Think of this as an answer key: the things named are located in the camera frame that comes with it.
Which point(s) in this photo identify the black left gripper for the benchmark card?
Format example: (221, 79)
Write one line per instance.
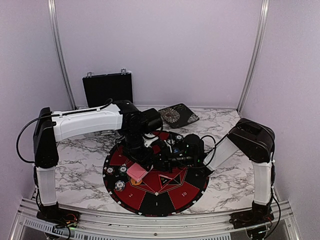
(144, 159)

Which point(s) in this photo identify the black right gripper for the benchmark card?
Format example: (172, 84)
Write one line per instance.
(165, 160)

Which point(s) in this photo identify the red playing card deck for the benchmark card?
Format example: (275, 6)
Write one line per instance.
(136, 172)

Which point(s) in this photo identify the grey 10 chip seat six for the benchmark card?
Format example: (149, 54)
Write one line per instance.
(171, 142)

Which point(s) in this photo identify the green 50 chips seat three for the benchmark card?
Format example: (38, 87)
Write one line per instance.
(123, 170)

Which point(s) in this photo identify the green 50 chip seat seven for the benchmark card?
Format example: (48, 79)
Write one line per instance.
(178, 137)

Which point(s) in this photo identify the orange big blind button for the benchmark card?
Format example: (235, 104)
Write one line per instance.
(135, 182)

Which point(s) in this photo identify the chip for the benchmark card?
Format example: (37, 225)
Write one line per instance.
(110, 171)

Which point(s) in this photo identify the grey 10 chips seat two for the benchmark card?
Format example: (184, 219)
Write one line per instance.
(119, 185)

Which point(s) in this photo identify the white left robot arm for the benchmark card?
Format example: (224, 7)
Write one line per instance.
(53, 127)

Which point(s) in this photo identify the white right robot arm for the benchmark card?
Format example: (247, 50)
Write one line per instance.
(254, 140)

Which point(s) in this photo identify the round red black poker mat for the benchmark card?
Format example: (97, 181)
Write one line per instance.
(160, 193)

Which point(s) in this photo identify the black floral square plate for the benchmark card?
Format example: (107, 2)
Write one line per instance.
(178, 116)

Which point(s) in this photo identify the black poker chip case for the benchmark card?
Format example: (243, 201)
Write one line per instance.
(99, 88)

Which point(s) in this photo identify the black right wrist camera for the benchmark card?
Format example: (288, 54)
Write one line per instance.
(194, 148)

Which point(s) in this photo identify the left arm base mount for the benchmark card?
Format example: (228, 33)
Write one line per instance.
(65, 218)

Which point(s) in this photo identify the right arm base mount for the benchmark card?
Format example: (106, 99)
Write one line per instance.
(248, 218)

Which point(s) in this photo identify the aluminium front rail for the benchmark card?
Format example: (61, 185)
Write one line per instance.
(104, 225)

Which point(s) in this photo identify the left aluminium corner post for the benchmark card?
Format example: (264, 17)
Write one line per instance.
(59, 51)

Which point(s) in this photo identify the aluminium corner post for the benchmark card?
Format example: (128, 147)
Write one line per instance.
(59, 51)
(260, 33)

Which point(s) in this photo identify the right aluminium corner post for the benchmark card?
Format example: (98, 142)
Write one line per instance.
(260, 33)

